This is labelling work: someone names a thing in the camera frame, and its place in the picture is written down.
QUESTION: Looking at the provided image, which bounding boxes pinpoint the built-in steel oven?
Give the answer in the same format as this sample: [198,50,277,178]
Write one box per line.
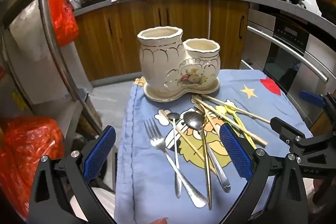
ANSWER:
[240,7,336,130]

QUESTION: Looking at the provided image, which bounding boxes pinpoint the stainless steel storage rack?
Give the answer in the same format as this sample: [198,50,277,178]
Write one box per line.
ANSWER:
[0,0,103,135]

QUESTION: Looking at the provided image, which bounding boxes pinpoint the cream ceramic saucer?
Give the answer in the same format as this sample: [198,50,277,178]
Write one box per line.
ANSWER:
[143,80,220,103]

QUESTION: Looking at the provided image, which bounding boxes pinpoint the white plastic bag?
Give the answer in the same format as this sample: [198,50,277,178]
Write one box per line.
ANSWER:
[10,0,57,62]

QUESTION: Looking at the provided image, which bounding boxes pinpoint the large silver spoon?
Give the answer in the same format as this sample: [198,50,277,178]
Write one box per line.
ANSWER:
[183,111,232,193]

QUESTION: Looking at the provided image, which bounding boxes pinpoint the blue cartoon cloth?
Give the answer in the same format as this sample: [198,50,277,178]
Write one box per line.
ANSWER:
[113,69,313,224]

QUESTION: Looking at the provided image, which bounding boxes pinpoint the yellow plastic fork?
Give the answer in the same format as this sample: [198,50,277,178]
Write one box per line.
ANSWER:
[224,105,257,150]

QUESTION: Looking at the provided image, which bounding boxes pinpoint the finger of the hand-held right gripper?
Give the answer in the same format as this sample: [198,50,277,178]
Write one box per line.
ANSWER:
[299,90,336,133]
[270,116,336,159]

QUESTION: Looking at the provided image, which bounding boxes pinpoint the gold fork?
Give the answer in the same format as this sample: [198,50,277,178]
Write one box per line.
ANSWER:
[194,105,213,211]

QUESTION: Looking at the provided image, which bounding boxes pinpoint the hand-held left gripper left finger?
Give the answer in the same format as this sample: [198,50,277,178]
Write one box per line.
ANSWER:
[28,125,117,224]

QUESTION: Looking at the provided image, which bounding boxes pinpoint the small silver spoon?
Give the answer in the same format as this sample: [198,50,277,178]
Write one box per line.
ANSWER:
[167,112,182,199]

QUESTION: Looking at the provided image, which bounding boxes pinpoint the brown pan with lid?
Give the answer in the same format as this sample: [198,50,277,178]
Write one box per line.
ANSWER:
[314,0,336,17]

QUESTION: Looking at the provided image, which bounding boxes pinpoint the cream ceramic utensil holder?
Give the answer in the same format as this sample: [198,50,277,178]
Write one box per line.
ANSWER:
[137,26,220,92]

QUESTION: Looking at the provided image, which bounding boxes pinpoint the large red plastic bag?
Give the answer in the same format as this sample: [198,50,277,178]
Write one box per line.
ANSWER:
[0,116,65,219]

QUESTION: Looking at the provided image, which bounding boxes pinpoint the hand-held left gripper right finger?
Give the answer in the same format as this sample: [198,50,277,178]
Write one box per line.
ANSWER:
[219,122,308,224]

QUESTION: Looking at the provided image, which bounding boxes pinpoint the person's right hand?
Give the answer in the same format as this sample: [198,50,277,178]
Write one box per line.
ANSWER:
[313,178,326,197]

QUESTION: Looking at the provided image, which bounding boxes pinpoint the small trash bin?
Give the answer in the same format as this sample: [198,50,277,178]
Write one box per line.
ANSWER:
[77,88,91,109]

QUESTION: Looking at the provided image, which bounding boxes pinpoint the yellow plastic spoon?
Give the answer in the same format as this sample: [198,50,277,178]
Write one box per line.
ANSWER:
[215,105,252,143]

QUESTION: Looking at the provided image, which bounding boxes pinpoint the wooden base cabinets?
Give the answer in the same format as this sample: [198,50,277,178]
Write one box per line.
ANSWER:
[75,0,250,81]

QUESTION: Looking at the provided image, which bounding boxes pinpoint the hanging red plastic bag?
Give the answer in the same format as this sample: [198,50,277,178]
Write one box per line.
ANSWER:
[47,0,80,46]

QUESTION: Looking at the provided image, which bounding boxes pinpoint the silver fork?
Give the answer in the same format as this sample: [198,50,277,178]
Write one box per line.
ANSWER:
[143,118,208,209]

